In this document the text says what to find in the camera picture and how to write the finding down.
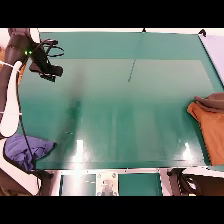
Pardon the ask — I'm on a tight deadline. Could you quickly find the taupe garment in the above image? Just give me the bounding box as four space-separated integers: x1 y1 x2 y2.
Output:
194 92 224 114

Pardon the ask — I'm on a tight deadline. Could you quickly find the orange garment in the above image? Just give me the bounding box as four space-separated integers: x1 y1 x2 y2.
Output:
186 100 224 167

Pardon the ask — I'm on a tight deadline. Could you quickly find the blue garment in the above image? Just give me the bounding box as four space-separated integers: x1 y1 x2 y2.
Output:
3 133 57 173

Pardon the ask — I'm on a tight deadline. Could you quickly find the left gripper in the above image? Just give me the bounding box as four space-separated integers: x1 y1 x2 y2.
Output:
28 59 65 83

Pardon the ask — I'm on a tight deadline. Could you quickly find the silver frame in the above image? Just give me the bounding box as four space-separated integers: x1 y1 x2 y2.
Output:
42 165 224 197

